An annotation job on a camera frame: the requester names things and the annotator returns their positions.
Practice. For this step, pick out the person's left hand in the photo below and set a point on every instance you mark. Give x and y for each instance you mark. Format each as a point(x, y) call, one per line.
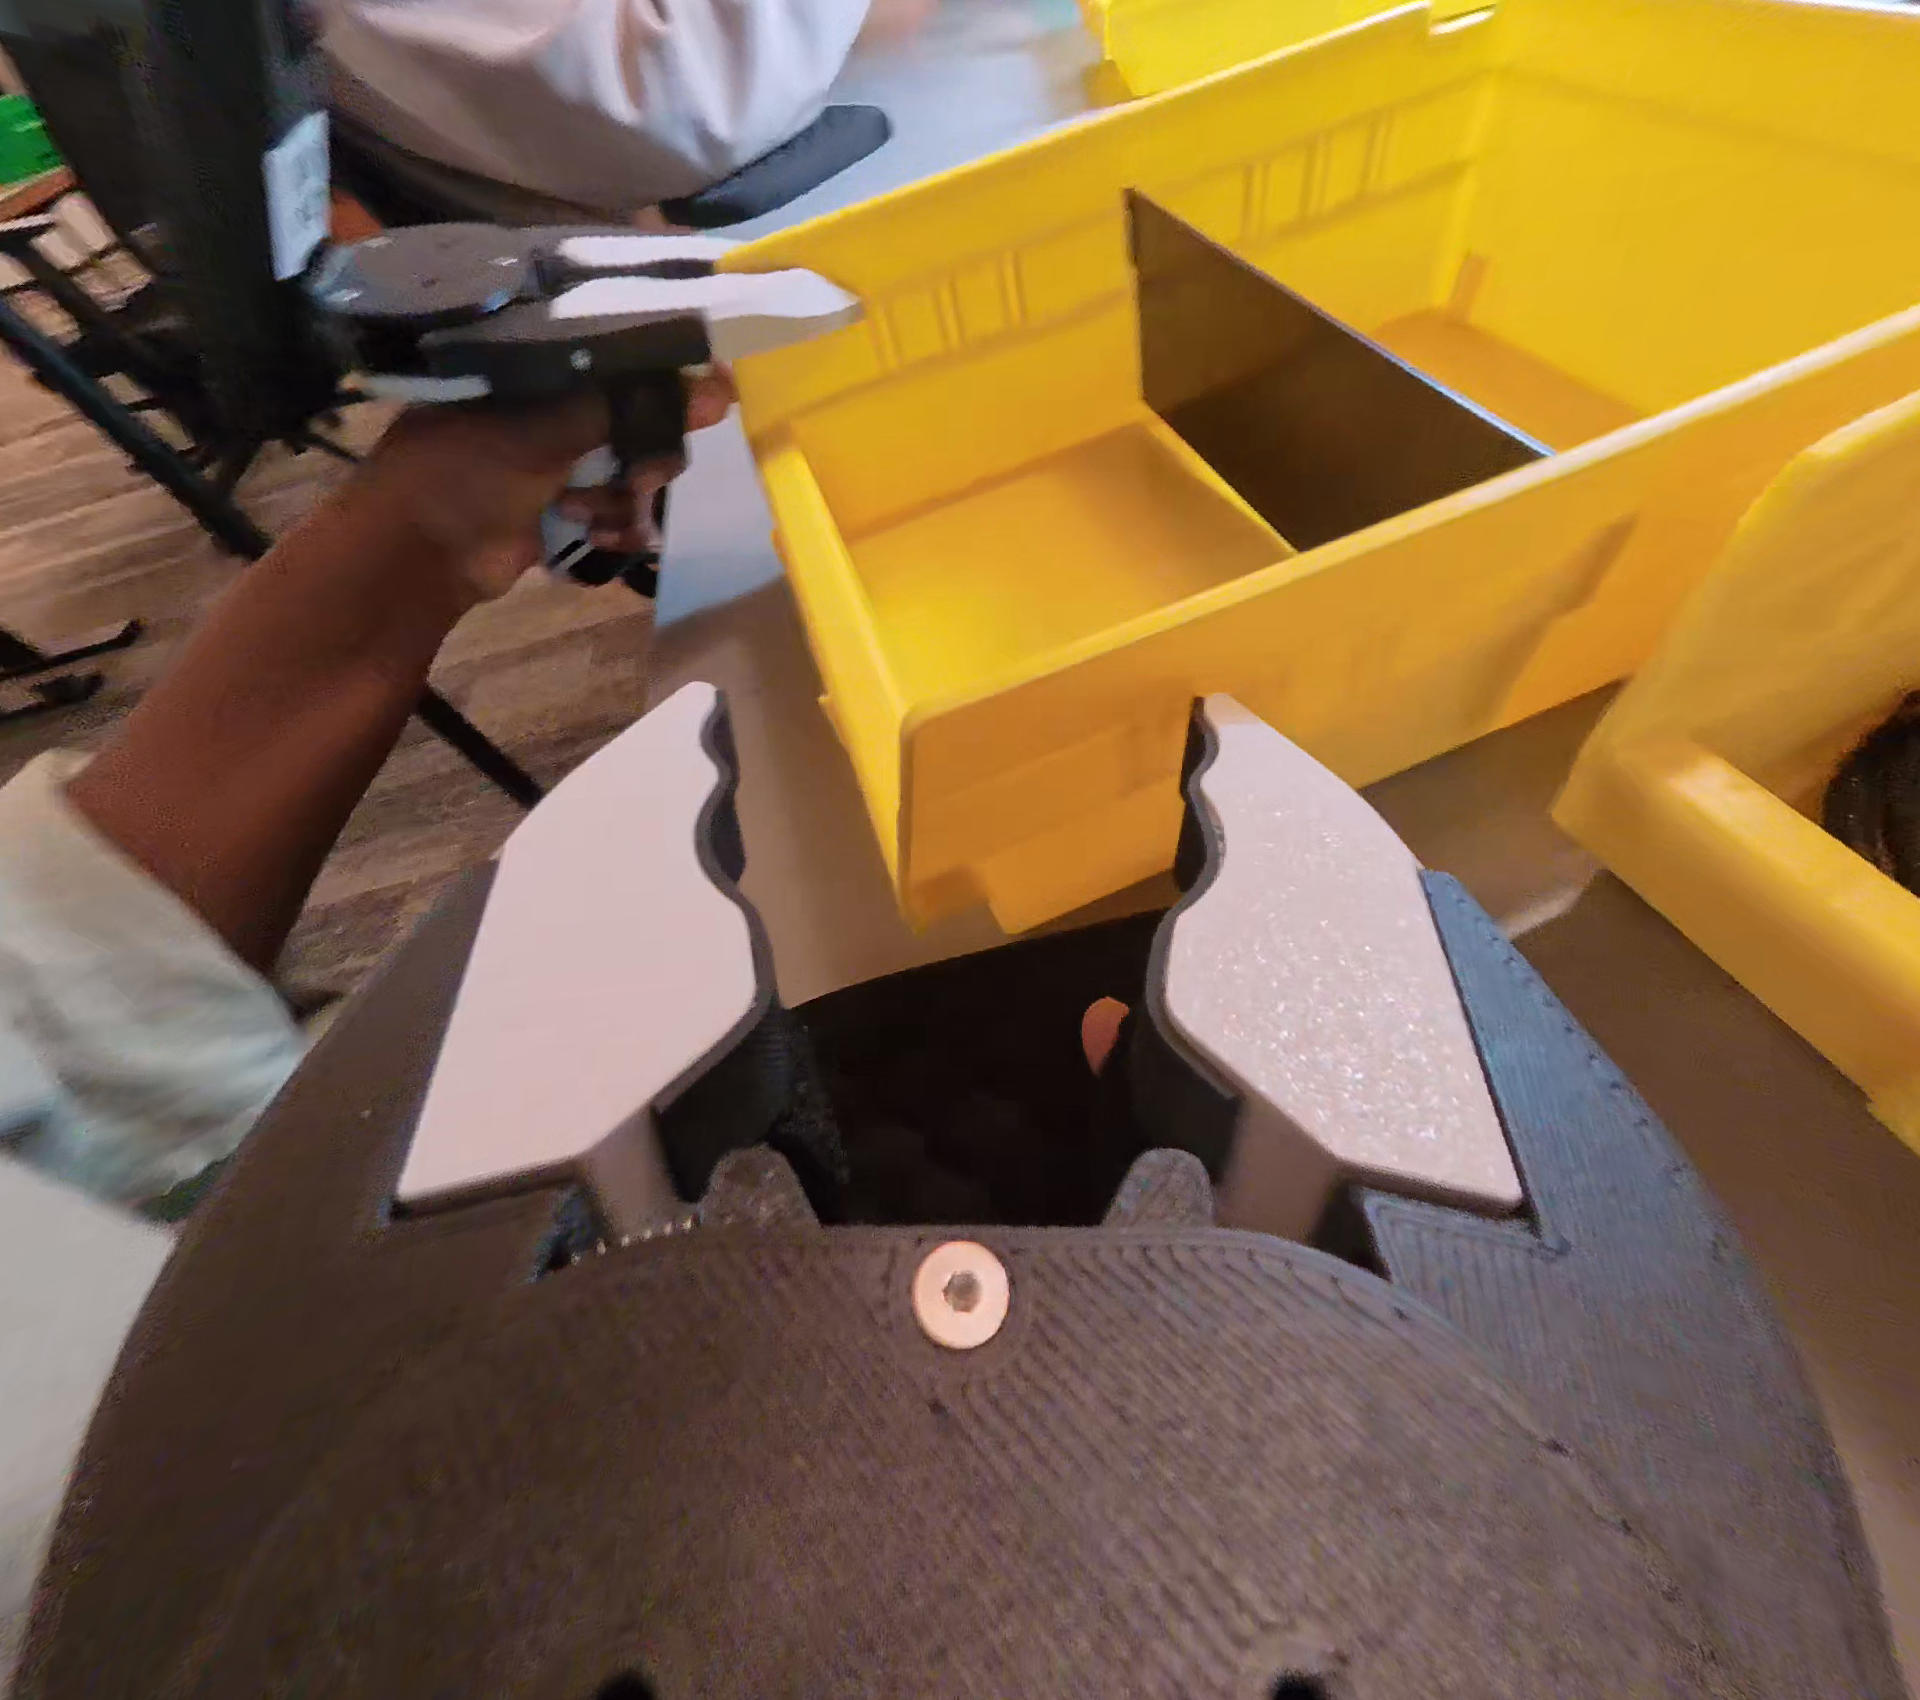
point(464, 471)

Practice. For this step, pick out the person's left forearm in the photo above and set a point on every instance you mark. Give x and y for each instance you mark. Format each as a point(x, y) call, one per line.
point(285, 711)

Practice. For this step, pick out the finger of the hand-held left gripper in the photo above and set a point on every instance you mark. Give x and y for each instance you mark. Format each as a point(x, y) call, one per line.
point(751, 308)
point(630, 260)

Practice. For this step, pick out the black office chair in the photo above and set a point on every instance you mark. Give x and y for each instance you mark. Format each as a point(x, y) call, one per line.
point(210, 80)

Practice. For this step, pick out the black bin divider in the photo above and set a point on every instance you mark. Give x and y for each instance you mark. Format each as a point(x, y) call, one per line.
point(1290, 411)

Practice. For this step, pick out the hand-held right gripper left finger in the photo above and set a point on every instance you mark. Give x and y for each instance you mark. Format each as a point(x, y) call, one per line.
point(601, 965)

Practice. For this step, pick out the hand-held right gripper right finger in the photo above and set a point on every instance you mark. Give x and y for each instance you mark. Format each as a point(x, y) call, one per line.
point(1321, 980)

